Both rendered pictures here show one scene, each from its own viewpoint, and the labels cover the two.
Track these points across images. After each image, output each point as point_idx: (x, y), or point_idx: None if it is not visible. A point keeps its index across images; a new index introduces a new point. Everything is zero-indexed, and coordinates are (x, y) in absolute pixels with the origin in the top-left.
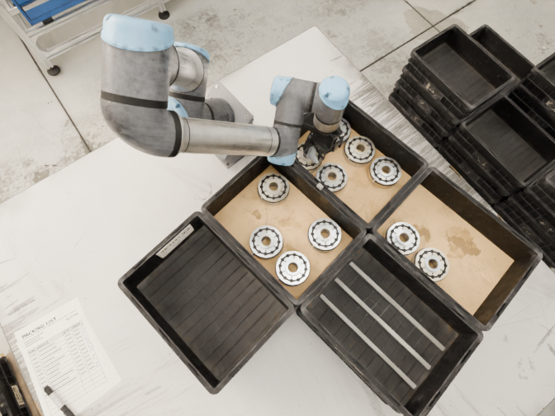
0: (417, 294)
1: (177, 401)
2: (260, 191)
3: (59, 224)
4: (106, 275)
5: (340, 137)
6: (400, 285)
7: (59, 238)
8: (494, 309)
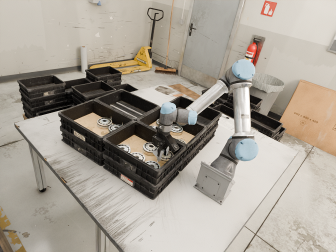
0: None
1: None
2: (184, 141)
3: (263, 153)
4: None
5: (153, 137)
6: None
7: (258, 149)
8: (86, 104)
